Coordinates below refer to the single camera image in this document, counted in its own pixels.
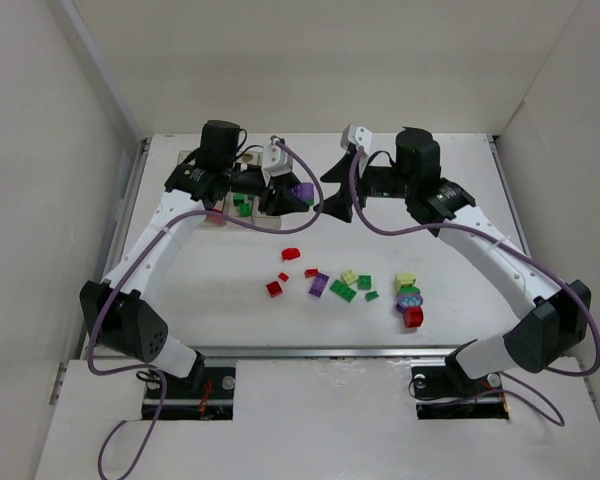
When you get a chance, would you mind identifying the purple rounded lego brick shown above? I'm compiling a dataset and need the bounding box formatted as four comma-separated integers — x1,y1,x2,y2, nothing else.
290,182,314,206

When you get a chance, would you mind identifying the green square lego brick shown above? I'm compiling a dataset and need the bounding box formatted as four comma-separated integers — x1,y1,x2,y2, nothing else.
238,202,253,218

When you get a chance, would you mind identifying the red round lego piece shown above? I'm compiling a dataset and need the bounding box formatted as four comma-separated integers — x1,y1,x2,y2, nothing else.
281,247,301,262

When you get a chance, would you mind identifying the yellow square lego brick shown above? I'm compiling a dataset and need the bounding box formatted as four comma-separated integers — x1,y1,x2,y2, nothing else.
340,270,358,285

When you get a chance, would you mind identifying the green long lego brick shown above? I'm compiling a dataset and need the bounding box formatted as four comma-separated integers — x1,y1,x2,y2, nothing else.
330,279,357,303

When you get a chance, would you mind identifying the red slope lego brick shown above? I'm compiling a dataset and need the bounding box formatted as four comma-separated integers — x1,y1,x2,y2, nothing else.
266,281,284,298

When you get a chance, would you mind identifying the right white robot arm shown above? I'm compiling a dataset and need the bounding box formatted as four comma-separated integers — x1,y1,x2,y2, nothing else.
321,125,600,389

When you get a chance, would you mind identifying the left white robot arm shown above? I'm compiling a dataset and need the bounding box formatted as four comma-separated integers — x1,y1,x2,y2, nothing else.
79,120,309,390

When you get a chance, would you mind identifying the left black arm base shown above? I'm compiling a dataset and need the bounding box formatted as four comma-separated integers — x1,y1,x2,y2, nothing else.
158,364,236,421

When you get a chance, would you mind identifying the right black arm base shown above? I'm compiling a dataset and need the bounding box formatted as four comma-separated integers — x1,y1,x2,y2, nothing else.
408,365,509,420

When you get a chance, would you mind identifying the clear container far right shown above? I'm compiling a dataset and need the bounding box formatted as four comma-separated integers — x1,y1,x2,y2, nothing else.
252,212,282,230

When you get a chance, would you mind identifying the clear container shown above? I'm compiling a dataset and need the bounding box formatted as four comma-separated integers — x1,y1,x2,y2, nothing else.
200,200,226,228
178,151,196,164
252,212,282,230
223,151,260,224

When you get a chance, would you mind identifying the clear container far left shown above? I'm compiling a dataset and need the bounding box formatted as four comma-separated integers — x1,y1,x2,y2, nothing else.
178,151,196,164

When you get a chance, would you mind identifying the green lettered lego brick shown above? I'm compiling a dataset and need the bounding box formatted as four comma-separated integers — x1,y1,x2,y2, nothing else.
357,274,373,291

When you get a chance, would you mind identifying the tiny green lego piece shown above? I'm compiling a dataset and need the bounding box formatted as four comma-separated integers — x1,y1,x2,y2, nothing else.
365,291,379,302

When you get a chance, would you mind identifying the yellow rounded lego brick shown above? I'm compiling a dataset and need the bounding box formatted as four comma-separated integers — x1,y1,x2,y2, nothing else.
394,272,417,292

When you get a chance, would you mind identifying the red cylinder lego brick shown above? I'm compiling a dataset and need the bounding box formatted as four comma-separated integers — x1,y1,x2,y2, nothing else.
403,306,424,329

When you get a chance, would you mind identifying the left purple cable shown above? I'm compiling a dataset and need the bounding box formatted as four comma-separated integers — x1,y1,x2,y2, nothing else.
86,135,324,474

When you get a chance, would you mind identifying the purple cable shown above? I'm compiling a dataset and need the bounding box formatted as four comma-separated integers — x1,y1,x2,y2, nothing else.
347,145,600,427
86,135,324,474

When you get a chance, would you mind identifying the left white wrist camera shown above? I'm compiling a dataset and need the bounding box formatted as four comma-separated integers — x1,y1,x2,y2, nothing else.
260,136,293,187

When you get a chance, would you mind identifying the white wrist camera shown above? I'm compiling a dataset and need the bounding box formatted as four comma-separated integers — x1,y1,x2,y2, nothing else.
260,136,293,187
340,124,373,172

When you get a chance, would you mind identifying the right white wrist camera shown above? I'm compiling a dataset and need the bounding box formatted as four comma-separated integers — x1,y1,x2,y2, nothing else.
340,124,373,172

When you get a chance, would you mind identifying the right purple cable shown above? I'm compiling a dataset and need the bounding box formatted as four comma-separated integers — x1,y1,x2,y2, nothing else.
347,145,600,427

